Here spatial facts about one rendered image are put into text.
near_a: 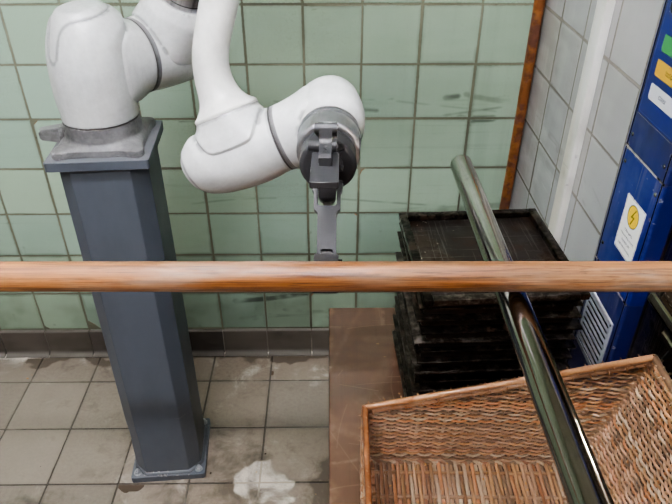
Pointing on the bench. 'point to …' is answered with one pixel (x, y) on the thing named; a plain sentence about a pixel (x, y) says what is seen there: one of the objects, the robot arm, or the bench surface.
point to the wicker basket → (369, 456)
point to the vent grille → (594, 330)
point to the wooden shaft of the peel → (335, 276)
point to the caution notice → (629, 228)
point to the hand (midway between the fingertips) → (324, 235)
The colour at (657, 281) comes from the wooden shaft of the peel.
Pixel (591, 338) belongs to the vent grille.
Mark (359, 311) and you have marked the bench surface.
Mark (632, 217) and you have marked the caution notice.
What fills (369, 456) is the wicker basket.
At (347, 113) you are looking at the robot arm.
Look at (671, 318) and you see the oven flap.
